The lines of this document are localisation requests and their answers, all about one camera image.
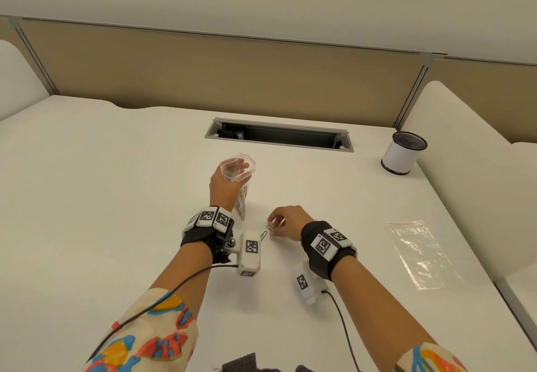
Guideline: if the wide beige partition panel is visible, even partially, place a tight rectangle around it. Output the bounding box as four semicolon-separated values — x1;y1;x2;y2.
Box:
16;17;434;129

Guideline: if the black right wristband with markers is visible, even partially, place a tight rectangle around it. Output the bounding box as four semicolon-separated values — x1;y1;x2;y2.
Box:
300;220;358;281

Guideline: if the black wristband with markers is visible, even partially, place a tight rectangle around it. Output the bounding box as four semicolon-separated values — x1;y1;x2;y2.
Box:
300;220;358;281
181;206;235;264

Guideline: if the person's right hand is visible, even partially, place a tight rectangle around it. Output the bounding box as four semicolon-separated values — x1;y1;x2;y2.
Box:
267;206;315;242

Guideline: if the black right camera cable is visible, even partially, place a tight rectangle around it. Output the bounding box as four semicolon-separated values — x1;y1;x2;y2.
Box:
321;289;362;372

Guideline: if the colourful patterned left sleeve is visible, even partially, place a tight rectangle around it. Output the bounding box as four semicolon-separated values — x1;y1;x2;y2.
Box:
83;287;199;372

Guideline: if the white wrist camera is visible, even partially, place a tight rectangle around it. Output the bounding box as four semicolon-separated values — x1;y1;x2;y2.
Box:
292;261;330;305
234;231;262;277

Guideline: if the person's left forearm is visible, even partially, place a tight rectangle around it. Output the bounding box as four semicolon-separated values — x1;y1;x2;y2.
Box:
149;239;240;314

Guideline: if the person's right forearm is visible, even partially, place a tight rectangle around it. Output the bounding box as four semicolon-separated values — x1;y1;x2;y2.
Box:
331;256;438;357

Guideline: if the person's left hand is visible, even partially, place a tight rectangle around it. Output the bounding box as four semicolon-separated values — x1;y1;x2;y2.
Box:
209;160;255;211

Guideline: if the clear zip bag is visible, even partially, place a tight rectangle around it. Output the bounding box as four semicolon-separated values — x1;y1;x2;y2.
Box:
385;220;464;291

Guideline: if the colourful patterned sleeve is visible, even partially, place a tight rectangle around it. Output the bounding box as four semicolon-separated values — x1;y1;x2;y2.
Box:
394;342;469;372
83;287;199;372

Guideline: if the white side divider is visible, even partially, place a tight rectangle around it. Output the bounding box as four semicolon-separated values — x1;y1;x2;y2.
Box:
0;40;52;121
400;81;537;283

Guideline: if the colourful patterned right sleeve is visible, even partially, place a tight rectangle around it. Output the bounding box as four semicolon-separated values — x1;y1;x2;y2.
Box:
394;342;469;372

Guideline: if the black left wristband with markers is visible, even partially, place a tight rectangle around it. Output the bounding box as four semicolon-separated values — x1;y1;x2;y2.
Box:
181;206;235;264

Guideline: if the grey desk cable tray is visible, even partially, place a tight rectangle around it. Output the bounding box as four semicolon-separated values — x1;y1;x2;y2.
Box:
205;118;355;153

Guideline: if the black strap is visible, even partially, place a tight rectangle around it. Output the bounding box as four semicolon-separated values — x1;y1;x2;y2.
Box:
221;352;258;372

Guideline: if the clear case of colourful clips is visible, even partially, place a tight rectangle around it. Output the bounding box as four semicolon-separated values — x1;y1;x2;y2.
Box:
234;182;252;222

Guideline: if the black left camera cable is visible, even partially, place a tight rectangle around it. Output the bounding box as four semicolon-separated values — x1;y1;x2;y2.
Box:
86;263;239;365

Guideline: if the black camera cable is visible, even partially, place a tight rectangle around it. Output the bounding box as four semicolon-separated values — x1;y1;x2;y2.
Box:
321;289;362;372
86;263;239;365

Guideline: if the clear plastic box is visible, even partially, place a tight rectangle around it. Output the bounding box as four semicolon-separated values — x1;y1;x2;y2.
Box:
220;153;257;185

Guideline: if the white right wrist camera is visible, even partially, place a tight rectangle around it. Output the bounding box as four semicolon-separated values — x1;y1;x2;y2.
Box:
292;261;330;305

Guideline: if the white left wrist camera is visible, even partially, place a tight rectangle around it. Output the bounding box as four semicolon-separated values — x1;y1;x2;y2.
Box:
234;231;262;277

